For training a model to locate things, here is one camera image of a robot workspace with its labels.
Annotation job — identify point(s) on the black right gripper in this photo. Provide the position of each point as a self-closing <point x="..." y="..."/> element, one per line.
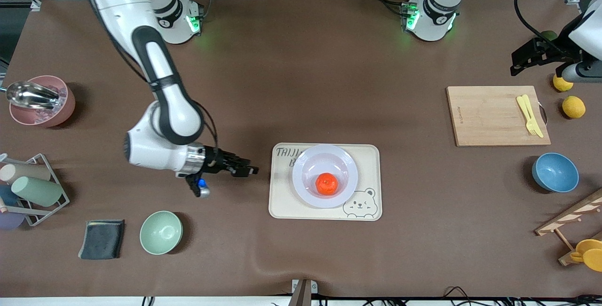
<point x="216" y="160"/>

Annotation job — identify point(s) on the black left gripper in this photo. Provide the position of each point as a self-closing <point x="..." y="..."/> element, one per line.
<point x="558" y="52"/>

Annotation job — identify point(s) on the lavender round plate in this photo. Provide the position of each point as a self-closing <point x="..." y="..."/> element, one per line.
<point x="310" y="169"/>

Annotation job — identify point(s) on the orange mandarin fruit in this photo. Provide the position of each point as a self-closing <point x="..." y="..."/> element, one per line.
<point x="327" y="184"/>

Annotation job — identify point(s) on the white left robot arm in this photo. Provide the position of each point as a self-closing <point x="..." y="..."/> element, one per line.
<point x="432" y="14"/>

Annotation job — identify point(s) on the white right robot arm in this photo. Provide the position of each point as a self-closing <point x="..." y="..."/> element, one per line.
<point x="155" y="151"/>

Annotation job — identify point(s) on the dark green lime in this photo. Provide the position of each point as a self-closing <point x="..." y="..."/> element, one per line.
<point x="549" y="35"/>

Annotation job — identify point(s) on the yellow lemon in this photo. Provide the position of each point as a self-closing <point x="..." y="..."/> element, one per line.
<point x="560" y="85"/>
<point x="574" y="107"/>

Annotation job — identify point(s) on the cream bear print tray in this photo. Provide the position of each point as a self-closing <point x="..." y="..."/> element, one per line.
<point x="282" y="198"/>

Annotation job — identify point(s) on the wooden cutting board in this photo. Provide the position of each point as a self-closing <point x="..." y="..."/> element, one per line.
<point x="489" y="118"/>

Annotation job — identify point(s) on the yellow plastic fork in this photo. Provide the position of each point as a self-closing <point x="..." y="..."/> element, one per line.
<point x="531" y="129"/>

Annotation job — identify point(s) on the mint green bowl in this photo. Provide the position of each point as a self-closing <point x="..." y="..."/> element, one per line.
<point x="161" y="233"/>

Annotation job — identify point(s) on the blue bowl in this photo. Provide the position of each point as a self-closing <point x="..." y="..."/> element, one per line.
<point x="556" y="173"/>

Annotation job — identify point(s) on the dark grey folded cloth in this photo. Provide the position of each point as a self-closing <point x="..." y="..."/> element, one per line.
<point x="101" y="240"/>

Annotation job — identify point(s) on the wooden mug rack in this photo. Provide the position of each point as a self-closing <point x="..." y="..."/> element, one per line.
<point x="564" y="219"/>

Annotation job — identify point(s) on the pink bowl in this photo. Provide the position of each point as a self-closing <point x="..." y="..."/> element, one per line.
<point x="63" y="108"/>

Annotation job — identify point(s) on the mint green cup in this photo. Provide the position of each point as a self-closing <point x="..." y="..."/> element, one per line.
<point x="37" y="192"/>

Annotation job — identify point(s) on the yellow mug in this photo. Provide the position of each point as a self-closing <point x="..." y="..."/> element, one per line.
<point x="592" y="256"/>

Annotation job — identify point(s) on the beige cup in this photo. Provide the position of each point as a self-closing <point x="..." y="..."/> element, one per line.
<point x="28" y="172"/>

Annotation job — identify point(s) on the shiny metal scoop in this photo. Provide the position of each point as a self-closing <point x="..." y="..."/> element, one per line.
<point x="28" y="94"/>

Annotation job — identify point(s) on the blue cup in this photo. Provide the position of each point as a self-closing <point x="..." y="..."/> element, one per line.
<point x="7" y="195"/>

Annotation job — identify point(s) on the purple cup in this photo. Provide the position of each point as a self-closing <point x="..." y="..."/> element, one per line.
<point x="9" y="220"/>

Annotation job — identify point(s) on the metal table clamp bracket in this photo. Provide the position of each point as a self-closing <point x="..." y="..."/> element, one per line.
<point x="303" y="292"/>

